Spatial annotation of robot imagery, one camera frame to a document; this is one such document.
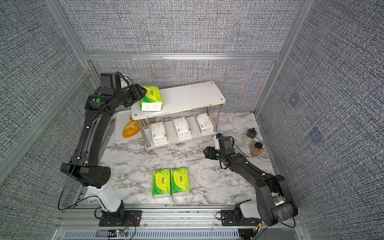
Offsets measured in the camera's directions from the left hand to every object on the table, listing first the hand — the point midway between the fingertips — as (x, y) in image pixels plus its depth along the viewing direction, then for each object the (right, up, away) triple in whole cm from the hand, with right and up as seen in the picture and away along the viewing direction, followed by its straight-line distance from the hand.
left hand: (145, 89), depth 72 cm
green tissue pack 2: (+16, -46, +8) cm, 49 cm away
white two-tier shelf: (+29, -1, +10) cm, 31 cm away
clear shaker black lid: (+60, -23, +23) cm, 68 cm away
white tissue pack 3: (+31, -16, +26) cm, 43 cm away
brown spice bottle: (+61, -32, +18) cm, 71 cm away
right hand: (+32, -30, +17) cm, 48 cm away
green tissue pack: (+6, -48, +6) cm, 49 cm away
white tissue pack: (+1, -21, +23) cm, 31 cm away
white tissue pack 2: (+16, -19, +25) cm, 35 cm away
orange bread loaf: (-21, -20, +33) cm, 44 cm away
